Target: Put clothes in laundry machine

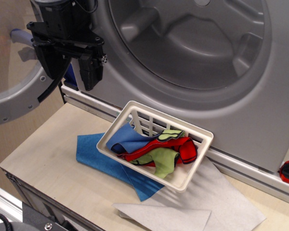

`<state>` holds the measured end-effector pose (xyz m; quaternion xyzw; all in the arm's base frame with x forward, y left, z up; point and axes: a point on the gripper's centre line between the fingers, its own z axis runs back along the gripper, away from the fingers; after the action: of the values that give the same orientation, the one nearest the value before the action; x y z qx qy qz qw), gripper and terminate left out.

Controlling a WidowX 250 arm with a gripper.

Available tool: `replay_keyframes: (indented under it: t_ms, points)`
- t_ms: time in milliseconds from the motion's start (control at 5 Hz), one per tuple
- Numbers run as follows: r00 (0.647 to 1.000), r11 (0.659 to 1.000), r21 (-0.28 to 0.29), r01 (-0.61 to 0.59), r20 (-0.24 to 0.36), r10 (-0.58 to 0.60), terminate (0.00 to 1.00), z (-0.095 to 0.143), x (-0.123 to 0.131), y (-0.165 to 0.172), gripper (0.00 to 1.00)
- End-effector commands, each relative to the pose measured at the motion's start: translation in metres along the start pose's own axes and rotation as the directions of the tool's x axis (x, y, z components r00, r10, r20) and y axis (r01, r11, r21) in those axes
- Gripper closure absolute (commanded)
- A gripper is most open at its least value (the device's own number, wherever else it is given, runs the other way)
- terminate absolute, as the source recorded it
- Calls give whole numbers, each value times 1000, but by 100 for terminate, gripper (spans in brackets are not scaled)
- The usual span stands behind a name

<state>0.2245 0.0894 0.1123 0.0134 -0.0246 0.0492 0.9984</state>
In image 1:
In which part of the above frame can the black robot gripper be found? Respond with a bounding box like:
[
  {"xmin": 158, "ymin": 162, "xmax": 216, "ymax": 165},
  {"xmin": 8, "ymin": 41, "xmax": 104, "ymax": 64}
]
[{"xmin": 27, "ymin": 0, "xmax": 107, "ymax": 91}]

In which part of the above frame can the grey round machine door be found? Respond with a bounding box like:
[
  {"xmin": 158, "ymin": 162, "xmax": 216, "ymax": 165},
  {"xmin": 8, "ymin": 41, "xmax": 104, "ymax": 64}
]
[{"xmin": 0, "ymin": 0, "xmax": 54, "ymax": 124}]

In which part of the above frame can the grey toy washing machine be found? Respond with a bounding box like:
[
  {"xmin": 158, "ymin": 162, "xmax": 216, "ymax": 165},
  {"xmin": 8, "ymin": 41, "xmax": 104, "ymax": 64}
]
[{"xmin": 77, "ymin": 0, "xmax": 289, "ymax": 172}]

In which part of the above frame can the light green cloth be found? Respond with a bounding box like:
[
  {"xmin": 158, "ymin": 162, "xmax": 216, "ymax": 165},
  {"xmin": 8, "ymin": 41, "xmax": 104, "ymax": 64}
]
[{"xmin": 129, "ymin": 148, "xmax": 180, "ymax": 179}]

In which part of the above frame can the black cable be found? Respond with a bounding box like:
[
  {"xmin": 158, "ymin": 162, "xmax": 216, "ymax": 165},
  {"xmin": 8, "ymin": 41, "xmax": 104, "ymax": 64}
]
[{"xmin": 0, "ymin": 210, "xmax": 13, "ymax": 231}]

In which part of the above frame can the blue block under machine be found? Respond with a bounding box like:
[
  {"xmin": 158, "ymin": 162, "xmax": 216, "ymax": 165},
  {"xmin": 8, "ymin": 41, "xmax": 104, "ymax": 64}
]
[{"xmin": 64, "ymin": 64, "xmax": 77, "ymax": 87}]

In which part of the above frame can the blue felt mat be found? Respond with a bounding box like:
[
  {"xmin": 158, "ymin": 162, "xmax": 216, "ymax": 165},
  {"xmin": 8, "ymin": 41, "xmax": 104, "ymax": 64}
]
[{"xmin": 76, "ymin": 133, "xmax": 164, "ymax": 202}]

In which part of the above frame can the aluminium profile rail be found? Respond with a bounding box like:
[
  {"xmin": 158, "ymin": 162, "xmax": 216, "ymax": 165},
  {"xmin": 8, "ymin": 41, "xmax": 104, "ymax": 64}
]
[{"xmin": 62, "ymin": 86, "xmax": 289, "ymax": 203}]

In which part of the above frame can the red cloth with dark trim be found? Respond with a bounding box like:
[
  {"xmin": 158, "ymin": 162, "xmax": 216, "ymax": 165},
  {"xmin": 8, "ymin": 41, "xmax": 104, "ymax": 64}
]
[{"xmin": 117, "ymin": 137, "xmax": 197, "ymax": 167}]

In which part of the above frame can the blue cloth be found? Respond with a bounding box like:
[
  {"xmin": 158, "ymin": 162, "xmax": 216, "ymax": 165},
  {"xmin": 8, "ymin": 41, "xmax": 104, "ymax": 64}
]
[{"xmin": 106, "ymin": 123, "xmax": 159, "ymax": 154}]

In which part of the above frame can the white plastic laundry basket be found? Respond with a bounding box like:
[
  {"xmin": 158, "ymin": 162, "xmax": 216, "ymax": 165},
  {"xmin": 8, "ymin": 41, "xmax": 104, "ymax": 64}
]
[{"xmin": 97, "ymin": 101, "xmax": 213, "ymax": 193}]

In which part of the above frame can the grey felt mat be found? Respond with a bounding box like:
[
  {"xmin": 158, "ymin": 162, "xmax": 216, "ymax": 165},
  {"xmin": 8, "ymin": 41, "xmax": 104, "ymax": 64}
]
[{"xmin": 113, "ymin": 158, "xmax": 266, "ymax": 231}]

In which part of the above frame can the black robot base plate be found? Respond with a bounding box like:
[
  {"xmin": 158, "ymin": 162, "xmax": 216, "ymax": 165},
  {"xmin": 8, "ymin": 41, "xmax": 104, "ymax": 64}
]
[{"xmin": 0, "ymin": 203, "xmax": 77, "ymax": 231}]

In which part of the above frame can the blue handle behind door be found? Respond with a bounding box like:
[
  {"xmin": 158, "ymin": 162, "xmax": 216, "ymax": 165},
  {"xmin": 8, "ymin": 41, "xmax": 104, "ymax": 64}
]
[{"xmin": 10, "ymin": 29, "xmax": 33, "ymax": 47}]

